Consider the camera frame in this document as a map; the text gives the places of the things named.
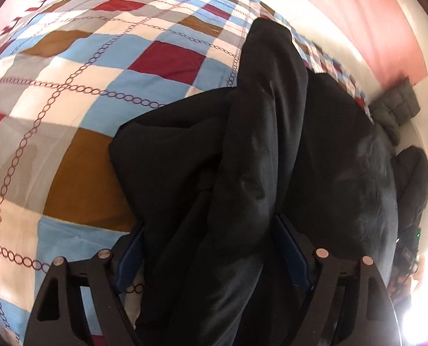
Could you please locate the large black coat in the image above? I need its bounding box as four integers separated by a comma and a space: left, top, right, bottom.
109, 18, 400, 345

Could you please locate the person's right hand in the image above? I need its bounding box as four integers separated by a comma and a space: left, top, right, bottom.
387, 255, 426, 304

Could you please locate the black puffer jacket with snaps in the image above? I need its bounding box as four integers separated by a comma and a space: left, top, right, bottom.
391, 145, 428, 234

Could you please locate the grey quilted puffer jacket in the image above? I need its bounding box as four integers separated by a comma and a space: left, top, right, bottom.
369, 77, 421, 148

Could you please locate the checkered plaid bed sheet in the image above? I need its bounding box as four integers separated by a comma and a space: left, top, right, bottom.
0, 0, 378, 345

